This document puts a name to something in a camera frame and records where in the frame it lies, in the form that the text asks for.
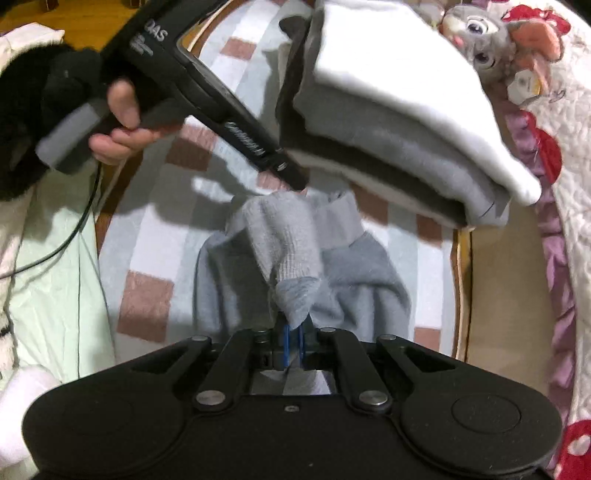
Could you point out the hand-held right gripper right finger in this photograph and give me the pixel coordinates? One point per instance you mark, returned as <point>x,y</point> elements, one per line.
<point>300,344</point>

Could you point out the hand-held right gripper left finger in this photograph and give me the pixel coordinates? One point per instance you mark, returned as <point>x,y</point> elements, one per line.
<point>286,344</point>

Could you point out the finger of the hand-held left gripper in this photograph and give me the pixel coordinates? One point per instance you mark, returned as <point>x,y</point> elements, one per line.
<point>288,173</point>

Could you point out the person's left forearm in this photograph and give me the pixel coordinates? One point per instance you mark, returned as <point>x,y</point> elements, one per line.
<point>27,115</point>

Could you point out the person's left hand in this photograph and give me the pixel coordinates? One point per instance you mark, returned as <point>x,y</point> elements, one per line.
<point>124,106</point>

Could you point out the beige folded garment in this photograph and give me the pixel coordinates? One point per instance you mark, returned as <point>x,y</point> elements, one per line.
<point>323,168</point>

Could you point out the dark grey folded garment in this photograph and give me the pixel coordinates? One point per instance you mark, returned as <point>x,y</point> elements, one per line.
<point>295,124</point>

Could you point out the white folded garment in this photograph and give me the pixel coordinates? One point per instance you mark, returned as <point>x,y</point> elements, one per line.
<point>392,69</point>

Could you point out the checkered rug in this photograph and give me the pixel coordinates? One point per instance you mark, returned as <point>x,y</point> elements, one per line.
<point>152,240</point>

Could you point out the grey plush rabbit toy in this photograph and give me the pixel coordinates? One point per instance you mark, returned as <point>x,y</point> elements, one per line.
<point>485,37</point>

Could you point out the pale green cloth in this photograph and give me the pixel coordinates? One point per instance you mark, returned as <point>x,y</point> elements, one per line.
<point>51,300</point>

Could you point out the white fuzzy cloth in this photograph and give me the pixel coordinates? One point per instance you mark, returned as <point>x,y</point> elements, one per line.
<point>23,397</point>

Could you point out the white quilt with red bears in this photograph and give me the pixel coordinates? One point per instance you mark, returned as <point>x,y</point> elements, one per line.
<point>572,138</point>

